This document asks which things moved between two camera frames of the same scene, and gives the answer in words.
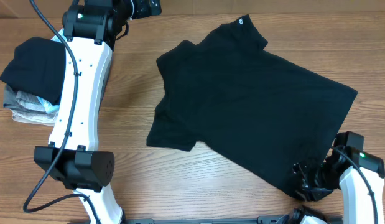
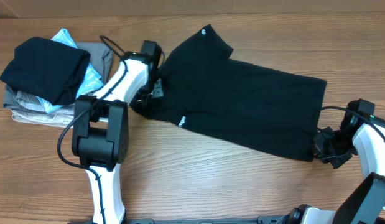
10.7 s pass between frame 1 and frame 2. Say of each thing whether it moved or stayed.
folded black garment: stayed
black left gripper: moved
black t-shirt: moved
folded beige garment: stayed
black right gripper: moved
